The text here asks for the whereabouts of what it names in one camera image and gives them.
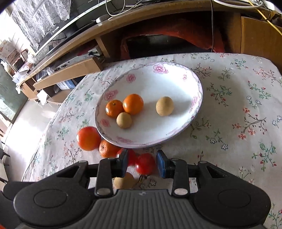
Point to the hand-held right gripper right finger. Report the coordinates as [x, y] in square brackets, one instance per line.
[162, 163]

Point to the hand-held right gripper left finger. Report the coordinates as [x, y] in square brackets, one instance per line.
[124, 163]

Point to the small red tomato with calyx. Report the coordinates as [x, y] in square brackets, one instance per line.
[145, 163]

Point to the medium brown longan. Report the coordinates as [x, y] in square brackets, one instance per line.
[124, 181]

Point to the rough orange mandarin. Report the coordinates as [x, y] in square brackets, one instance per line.
[108, 149]

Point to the white floral plate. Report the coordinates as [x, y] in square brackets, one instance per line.
[149, 127]

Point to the small brown longan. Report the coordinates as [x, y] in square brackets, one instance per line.
[124, 120]

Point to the large red tomato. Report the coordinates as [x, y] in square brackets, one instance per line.
[88, 138]

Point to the orange mandarin with stem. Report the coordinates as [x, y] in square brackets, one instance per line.
[114, 108]

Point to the large brown longan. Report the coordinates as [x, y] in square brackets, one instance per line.
[164, 106]

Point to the smooth orange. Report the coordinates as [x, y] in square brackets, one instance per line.
[133, 104]

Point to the floral tablecloth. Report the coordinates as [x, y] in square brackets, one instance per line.
[231, 105]

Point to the blue and white box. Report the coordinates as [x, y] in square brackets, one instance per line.
[66, 84]

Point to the white paper sheet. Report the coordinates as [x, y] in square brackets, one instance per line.
[42, 96]

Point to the silver media player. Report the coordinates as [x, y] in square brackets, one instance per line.
[72, 62]

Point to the clear plastic container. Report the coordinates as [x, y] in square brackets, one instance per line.
[44, 74]

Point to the black television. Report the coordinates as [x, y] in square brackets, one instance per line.
[88, 11]

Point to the wooden television cabinet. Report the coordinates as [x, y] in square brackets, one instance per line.
[257, 37]

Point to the white lace cover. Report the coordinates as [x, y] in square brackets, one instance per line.
[37, 22]

